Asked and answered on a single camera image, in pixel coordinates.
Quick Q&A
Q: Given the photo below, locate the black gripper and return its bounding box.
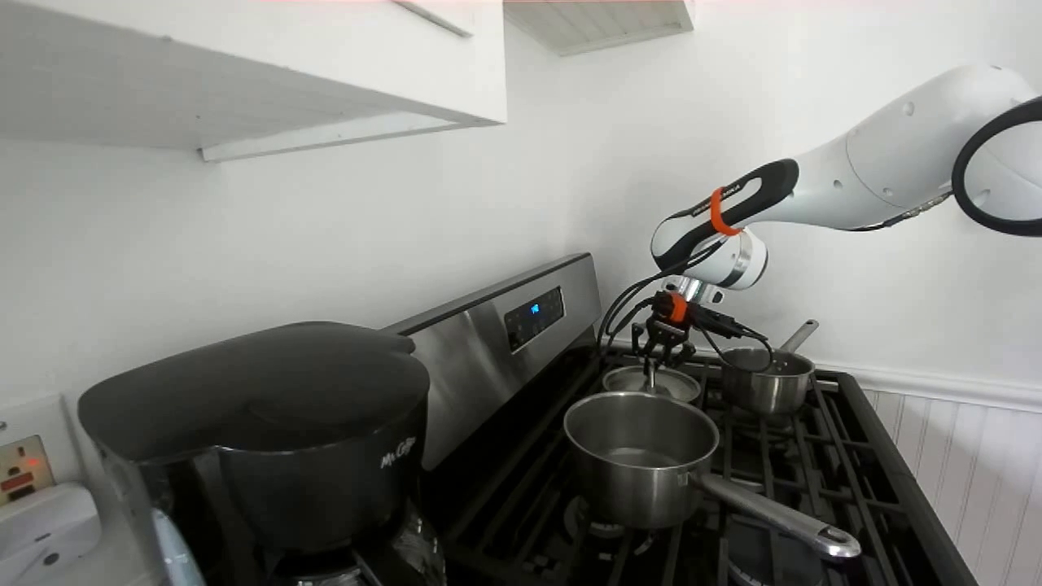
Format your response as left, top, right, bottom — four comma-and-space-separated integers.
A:
638, 316, 696, 385

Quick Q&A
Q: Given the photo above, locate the stainless stove control panel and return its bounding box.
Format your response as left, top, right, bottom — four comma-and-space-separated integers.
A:
384, 252, 603, 472

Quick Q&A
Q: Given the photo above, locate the black gas stove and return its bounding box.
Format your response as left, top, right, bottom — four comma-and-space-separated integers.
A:
384, 252, 981, 586

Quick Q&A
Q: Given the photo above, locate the large steel saucepan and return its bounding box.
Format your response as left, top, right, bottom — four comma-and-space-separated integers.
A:
561, 388, 865, 568

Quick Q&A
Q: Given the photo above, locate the white range hood cabinet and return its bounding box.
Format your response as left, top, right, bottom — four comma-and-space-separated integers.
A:
500, 0, 696, 59

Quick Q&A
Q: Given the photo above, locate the black coffee maker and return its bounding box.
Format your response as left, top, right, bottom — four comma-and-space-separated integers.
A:
74, 320, 449, 586

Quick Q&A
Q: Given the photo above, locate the white plastic device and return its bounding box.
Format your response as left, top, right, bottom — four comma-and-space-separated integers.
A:
0, 483, 107, 582

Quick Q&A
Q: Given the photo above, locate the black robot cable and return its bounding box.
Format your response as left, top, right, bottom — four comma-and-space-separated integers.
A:
591, 271, 777, 369

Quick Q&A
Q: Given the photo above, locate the orange cable strap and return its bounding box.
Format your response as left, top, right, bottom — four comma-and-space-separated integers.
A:
706, 190, 750, 240

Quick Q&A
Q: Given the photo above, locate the white wall cabinet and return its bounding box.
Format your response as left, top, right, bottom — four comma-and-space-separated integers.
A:
0, 0, 510, 167

